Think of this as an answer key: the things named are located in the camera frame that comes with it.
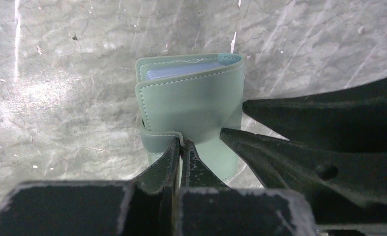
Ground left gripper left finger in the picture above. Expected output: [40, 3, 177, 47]
[135, 138, 180, 195]

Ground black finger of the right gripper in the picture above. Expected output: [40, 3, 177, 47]
[220, 78, 387, 225]

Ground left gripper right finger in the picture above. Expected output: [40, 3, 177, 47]
[180, 139, 228, 188]

